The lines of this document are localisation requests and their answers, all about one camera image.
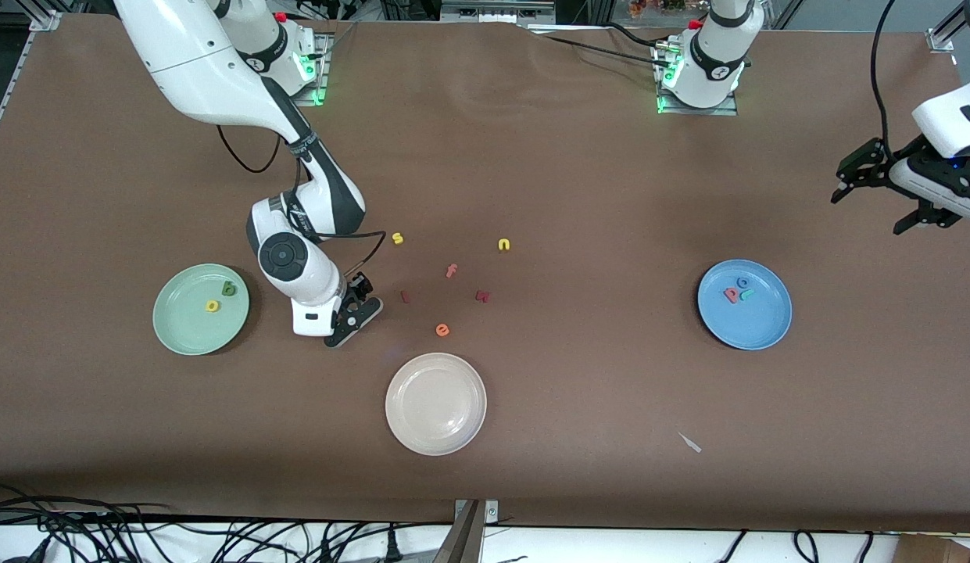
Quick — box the beige plate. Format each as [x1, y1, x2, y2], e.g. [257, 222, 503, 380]
[385, 353, 488, 457]

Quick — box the light green plate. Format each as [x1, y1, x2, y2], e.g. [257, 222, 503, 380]
[152, 264, 251, 357]

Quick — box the blue plate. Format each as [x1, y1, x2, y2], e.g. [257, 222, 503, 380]
[696, 259, 793, 351]

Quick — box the grey diagonal beam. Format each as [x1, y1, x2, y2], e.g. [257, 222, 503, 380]
[431, 500, 485, 563]

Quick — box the grey background equipment box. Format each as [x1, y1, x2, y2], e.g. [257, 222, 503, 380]
[440, 0, 556, 24]

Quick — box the brown cardboard box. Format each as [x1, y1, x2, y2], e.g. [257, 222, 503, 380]
[893, 533, 970, 563]

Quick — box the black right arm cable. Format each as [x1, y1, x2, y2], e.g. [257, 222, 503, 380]
[217, 125, 388, 278]

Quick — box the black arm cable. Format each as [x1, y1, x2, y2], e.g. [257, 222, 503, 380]
[872, 0, 900, 157]
[217, 125, 388, 278]

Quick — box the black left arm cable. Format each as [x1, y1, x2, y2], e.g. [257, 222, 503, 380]
[872, 0, 900, 157]

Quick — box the short aluminium profile post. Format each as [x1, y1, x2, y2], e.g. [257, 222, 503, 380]
[926, 0, 970, 54]

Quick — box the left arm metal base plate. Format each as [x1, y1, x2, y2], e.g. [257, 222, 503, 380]
[655, 39, 739, 117]

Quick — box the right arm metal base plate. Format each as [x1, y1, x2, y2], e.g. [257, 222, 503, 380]
[285, 31, 330, 107]

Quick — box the grey metal table bracket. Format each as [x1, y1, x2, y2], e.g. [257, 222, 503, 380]
[453, 499, 499, 526]

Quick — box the black cable on table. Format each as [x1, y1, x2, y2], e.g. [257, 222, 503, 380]
[524, 22, 673, 67]

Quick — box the black floor cable bundle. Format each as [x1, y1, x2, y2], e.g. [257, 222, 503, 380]
[0, 483, 454, 563]

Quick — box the long aluminium profile rail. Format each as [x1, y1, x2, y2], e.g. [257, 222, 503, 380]
[0, 9, 62, 157]

